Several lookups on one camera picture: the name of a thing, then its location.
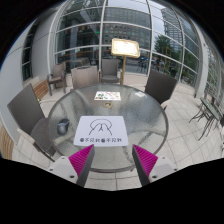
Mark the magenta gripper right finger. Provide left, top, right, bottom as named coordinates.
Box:
left=131, top=143, right=178, bottom=187

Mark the grey wicker chair left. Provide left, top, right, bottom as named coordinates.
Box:
left=7, top=84, right=56, bottom=160

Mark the white mouse pad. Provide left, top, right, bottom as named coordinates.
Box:
left=73, top=116, right=129, bottom=147

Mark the grey chair far left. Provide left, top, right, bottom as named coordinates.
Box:
left=47, top=63, right=67, bottom=94

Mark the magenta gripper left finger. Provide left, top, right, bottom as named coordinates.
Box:
left=48, top=143, right=96, bottom=188

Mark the grey wicker chair right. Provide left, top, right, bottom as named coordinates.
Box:
left=145, top=70, right=177, bottom=109

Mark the grey wicker chair far middle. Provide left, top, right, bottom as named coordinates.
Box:
left=71, top=66, right=99, bottom=89

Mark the grey chair far centre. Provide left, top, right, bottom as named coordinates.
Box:
left=101, top=59, right=120, bottom=83

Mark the colourful menu card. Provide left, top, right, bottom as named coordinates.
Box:
left=94, top=91, right=121, bottom=101

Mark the green side table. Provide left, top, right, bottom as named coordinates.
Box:
left=190, top=97, right=223, bottom=140

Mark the grey wicker chair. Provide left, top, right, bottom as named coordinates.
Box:
left=7, top=84, right=56, bottom=160
left=145, top=70, right=177, bottom=109
left=71, top=66, right=99, bottom=89

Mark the round glass table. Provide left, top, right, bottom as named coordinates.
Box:
left=49, top=84, right=169, bottom=173

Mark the gold menu stand sign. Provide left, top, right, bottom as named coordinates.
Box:
left=111, top=38, right=140, bottom=84

